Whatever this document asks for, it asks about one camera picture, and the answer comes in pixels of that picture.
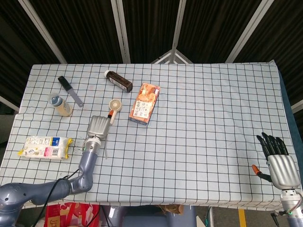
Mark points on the yellow and white snack package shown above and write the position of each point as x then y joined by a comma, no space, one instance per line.
45,147

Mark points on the white metal frame post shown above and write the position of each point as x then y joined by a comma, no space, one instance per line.
298,106
180,23
121,30
9,104
42,30
247,30

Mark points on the brown paper bag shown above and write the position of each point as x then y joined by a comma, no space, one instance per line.
169,208

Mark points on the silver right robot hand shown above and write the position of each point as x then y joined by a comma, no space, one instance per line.
282,169

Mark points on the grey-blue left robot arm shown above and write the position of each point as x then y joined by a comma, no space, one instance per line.
87,163

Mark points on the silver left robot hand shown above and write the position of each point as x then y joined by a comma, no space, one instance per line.
98,127

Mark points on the orange and blue snack box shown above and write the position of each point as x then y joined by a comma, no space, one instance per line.
144,104

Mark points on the small cream handheld fan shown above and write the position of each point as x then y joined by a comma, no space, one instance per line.
115,104

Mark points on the brown bottle with white cap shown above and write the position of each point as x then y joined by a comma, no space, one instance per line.
119,81

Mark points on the red printed bag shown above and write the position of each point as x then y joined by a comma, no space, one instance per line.
71,215

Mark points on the blue grid-pattern tablecloth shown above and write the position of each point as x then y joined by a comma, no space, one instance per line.
189,142

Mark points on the seasoning bottle with blue cap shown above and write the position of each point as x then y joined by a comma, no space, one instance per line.
62,107

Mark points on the white triangular frame foot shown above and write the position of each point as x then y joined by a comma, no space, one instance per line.
173,56

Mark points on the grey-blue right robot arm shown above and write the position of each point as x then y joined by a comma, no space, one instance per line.
290,203

